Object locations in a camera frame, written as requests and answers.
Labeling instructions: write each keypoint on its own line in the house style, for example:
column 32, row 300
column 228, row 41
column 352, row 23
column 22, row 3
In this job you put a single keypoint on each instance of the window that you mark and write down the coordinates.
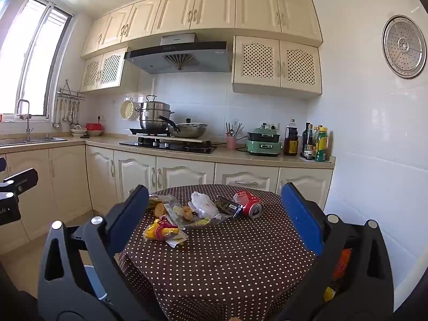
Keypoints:
column 36, row 57

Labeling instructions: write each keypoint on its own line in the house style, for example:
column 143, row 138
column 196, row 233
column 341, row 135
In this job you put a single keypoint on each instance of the black snack wrapper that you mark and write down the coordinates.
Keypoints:
column 227, row 205

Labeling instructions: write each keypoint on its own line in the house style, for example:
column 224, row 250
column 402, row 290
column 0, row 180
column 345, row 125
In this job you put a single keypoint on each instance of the white plastic bag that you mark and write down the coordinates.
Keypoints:
column 204, row 204

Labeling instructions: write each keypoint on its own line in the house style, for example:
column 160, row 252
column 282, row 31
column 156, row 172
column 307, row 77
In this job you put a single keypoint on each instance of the steel sink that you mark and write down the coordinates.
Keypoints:
column 33, row 139

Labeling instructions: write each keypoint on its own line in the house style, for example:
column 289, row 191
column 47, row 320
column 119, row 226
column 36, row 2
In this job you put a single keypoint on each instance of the steel faucet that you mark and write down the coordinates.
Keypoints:
column 27, row 130

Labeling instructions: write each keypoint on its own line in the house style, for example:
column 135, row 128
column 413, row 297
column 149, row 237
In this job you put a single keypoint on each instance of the cream steamer basket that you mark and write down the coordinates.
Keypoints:
column 128, row 110

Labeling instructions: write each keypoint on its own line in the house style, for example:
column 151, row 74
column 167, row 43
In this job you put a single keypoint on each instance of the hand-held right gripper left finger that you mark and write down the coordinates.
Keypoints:
column 131, row 219

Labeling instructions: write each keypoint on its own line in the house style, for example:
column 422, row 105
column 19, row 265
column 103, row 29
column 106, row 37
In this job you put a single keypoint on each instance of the steel steamer pot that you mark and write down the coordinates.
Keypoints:
column 153, row 117

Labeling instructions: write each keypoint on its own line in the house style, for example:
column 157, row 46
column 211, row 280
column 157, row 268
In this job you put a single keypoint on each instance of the steel steamer tray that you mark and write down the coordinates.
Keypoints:
column 403, row 46

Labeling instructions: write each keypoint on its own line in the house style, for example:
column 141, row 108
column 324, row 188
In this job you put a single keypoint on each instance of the yellow snack wrapper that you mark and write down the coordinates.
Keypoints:
column 157, row 231

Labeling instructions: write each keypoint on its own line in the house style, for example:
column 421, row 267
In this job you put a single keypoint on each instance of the pink chopstick holder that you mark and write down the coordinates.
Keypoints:
column 231, row 143

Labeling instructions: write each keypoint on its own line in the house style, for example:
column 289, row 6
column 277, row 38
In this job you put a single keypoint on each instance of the small lattice door cabinet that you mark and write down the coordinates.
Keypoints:
column 110, row 68

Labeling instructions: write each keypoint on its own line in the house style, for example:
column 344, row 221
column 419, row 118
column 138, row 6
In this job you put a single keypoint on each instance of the red soda can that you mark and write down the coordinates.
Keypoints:
column 250, row 209

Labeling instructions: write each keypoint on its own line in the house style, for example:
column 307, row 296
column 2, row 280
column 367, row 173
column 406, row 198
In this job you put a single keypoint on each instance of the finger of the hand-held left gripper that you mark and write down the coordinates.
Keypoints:
column 23, row 180

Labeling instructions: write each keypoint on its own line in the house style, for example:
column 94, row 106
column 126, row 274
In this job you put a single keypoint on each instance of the cream lower cabinet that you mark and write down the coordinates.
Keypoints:
column 187, row 174

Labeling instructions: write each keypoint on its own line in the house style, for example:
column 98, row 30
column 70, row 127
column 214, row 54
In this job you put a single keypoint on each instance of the green electric pot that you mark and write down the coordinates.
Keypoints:
column 264, row 143

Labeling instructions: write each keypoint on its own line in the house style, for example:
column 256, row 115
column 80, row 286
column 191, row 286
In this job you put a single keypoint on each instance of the bundle of chopsticks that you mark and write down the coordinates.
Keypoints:
column 232, row 129

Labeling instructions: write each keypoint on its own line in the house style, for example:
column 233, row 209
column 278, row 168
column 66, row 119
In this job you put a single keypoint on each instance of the light blue trash bin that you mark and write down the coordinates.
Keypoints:
column 92, row 281

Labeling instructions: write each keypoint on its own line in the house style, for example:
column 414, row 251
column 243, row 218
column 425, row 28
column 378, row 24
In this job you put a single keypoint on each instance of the hanging kitchen utensils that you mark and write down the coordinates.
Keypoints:
column 68, row 113

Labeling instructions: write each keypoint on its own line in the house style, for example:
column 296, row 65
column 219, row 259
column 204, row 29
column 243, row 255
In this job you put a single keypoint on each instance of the brown food scrap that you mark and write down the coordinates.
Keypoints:
column 188, row 213

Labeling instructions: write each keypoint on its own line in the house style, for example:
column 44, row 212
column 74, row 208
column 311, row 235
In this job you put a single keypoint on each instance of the cream upper cabinet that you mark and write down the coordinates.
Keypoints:
column 214, row 8

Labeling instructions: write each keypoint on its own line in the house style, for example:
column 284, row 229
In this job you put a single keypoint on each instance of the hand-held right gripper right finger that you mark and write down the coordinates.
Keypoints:
column 301, row 219

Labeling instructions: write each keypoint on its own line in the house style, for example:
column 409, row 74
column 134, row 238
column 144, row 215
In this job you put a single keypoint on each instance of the clear plastic wrapper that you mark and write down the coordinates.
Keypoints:
column 170, row 202

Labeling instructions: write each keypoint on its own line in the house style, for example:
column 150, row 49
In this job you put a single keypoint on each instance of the red bowl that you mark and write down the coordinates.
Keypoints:
column 93, row 126

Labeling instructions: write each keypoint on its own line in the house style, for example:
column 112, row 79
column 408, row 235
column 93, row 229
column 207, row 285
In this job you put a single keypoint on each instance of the wide lattice door cabinet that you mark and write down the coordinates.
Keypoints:
column 257, row 60

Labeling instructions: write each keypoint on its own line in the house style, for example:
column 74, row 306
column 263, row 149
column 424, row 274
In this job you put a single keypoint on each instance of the wall utensil rack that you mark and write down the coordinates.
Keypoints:
column 70, row 93

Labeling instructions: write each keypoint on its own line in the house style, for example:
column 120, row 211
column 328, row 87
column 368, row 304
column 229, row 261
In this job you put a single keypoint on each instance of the clear wrapper yellow print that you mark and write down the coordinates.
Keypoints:
column 177, row 239

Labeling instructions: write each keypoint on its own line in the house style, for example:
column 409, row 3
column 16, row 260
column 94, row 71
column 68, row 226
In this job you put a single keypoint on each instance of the green bottle yellow label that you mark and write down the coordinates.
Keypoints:
column 322, row 147

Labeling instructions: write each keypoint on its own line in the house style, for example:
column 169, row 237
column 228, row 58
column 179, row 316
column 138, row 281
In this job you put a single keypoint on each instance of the cream cabinet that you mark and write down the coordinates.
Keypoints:
column 187, row 174
column 214, row 8

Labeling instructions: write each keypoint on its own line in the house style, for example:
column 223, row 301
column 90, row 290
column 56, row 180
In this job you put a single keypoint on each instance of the clear wrapper green print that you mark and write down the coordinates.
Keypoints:
column 210, row 221

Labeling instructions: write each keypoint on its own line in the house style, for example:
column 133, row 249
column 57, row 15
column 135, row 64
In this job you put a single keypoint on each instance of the white bowl stack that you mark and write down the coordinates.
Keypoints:
column 77, row 132

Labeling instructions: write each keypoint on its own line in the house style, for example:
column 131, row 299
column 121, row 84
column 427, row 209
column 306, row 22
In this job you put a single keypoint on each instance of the black gas stove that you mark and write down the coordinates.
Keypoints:
column 167, row 145

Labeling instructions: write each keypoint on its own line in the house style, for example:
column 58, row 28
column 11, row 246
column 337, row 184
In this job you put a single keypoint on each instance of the dark glass bottle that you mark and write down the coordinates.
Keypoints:
column 305, row 140
column 310, row 147

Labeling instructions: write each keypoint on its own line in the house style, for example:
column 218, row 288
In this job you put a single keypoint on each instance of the grey range hood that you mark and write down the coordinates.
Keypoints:
column 187, row 57

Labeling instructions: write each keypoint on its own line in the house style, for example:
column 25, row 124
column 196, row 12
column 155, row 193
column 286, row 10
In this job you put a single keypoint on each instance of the large soy sauce bottle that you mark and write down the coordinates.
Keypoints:
column 291, row 142

